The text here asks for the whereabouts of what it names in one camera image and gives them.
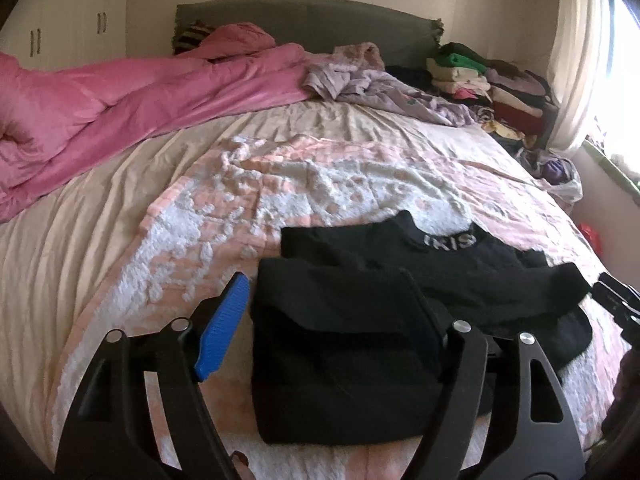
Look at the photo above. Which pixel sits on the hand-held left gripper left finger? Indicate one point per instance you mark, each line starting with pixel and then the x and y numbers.
pixel 225 325

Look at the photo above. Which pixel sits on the grey green headboard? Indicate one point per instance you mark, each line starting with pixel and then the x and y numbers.
pixel 310 22

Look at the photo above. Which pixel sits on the mauve fleece garment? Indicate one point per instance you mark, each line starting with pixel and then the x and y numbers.
pixel 357 55

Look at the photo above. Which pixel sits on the cream wardrobe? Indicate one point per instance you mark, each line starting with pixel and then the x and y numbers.
pixel 65 10

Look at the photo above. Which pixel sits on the white curtain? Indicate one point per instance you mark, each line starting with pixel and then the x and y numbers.
pixel 575 60

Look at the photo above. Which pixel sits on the pink white patterned blanket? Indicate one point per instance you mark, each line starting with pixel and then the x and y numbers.
pixel 350 185

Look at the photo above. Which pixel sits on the red plastic bag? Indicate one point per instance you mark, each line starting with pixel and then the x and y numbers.
pixel 592 237

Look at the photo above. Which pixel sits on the person's left foot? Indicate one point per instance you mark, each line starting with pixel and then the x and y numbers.
pixel 240 462

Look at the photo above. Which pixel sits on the pile of folded clothes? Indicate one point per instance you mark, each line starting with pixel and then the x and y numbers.
pixel 500 95

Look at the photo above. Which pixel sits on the window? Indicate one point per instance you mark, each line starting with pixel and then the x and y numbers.
pixel 622 85

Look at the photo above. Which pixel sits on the white plastic bag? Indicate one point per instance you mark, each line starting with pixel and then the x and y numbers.
pixel 565 187

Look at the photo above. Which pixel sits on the black crumpled garment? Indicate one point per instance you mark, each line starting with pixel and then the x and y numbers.
pixel 407 76

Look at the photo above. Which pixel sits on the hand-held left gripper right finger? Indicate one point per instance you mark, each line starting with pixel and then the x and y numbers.
pixel 431 334

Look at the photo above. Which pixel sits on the lilac crumpled garment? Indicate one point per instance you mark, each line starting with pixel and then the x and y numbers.
pixel 390 95

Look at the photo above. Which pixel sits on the black sweater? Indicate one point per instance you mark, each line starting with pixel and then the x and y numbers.
pixel 340 350

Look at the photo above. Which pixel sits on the striped pillow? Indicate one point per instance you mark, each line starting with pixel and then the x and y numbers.
pixel 192 35

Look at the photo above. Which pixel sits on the pink duvet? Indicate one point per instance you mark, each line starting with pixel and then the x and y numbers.
pixel 125 105

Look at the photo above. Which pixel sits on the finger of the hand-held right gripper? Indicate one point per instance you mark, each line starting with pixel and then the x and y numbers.
pixel 616 294

